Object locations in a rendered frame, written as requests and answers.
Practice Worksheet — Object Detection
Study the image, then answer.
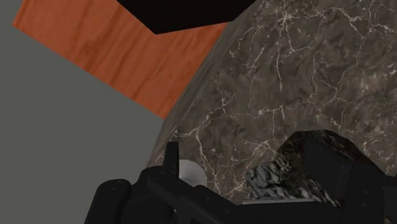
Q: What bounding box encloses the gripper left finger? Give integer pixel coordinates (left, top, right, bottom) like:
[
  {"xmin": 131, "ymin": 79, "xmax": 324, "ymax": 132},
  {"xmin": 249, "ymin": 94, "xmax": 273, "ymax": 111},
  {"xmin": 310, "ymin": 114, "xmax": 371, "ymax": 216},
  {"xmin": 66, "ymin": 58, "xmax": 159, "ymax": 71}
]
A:
[{"xmin": 83, "ymin": 141, "xmax": 253, "ymax": 224}]

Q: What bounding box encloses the white round object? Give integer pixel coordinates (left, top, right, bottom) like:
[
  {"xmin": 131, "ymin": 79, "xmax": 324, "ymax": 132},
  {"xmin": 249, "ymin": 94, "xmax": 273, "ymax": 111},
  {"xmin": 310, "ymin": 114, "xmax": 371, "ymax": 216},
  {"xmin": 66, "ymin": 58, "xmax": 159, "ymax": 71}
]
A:
[{"xmin": 179, "ymin": 159, "xmax": 208, "ymax": 188}]

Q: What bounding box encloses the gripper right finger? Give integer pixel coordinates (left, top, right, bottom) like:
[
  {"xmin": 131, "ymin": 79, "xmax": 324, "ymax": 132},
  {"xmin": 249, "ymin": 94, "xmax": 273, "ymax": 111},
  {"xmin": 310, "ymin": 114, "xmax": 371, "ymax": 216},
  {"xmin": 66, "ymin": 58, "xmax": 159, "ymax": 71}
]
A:
[{"xmin": 301, "ymin": 139, "xmax": 397, "ymax": 224}]

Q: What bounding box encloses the black white marbled object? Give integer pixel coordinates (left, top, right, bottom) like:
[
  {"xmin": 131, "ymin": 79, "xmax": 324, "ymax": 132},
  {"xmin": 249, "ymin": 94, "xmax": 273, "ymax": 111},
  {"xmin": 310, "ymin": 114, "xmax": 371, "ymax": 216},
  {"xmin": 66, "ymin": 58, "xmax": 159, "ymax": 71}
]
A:
[{"xmin": 244, "ymin": 129, "xmax": 387, "ymax": 208}]

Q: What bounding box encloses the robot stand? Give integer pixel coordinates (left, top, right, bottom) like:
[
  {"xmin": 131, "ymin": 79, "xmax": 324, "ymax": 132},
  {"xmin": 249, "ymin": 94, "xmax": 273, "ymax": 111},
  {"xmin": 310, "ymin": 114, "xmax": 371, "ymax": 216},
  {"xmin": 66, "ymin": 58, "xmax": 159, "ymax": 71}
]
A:
[{"xmin": 116, "ymin": 0, "xmax": 258, "ymax": 35}]

